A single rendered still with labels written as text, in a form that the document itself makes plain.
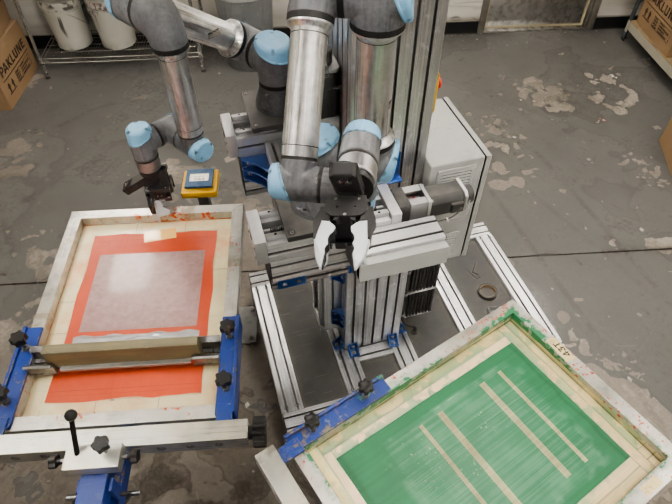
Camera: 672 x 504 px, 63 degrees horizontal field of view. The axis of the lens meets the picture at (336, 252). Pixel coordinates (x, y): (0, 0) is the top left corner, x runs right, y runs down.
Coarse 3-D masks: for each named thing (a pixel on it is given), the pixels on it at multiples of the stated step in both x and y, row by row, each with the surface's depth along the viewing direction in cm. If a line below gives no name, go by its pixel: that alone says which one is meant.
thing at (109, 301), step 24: (96, 240) 185; (120, 240) 185; (96, 264) 178; (120, 264) 178; (144, 264) 178; (96, 288) 171; (120, 288) 171; (144, 288) 171; (96, 312) 165; (120, 312) 165; (72, 336) 160; (72, 384) 150; (96, 384) 150; (120, 384) 150
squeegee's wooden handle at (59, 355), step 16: (192, 336) 148; (48, 352) 144; (64, 352) 144; (80, 352) 145; (96, 352) 145; (112, 352) 146; (128, 352) 146; (144, 352) 147; (160, 352) 147; (176, 352) 148; (192, 352) 148
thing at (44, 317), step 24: (72, 216) 188; (96, 216) 188; (120, 216) 188; (144, 216) 188; (168, 216) 189; (192, 216) 190; (216, 216) 191; (240, 216) 188; (72, 240) 180; (240, 240) 180; (240, 264) 175; (48, 288) 167; (48, 312) 161; (24, 408) 145; (168, 408) 141; (192, 408) 141; (24, 432) 138
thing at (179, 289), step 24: (168, 240) 185; (192, 240) 185; (216, 240) 185; (168, 264) 178; (192, 264) 178; (168, 288) 171; (192, 288) 171; (144, 312) 165; (168, 312) 165; (192, 312) 165; (144, 384) 150; (168, 384) 150; (192, 384) 150
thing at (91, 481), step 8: (80, 480) 124; (88, 480) 124; (96, 480) 124; (104, 480) 124; (80, 488) 123; (88, 488) 123; (96, 488) 123; (104, 488) 123; (80, 496) 122; (88, 496) 122; (96, 496) 122; (104, 496) 123
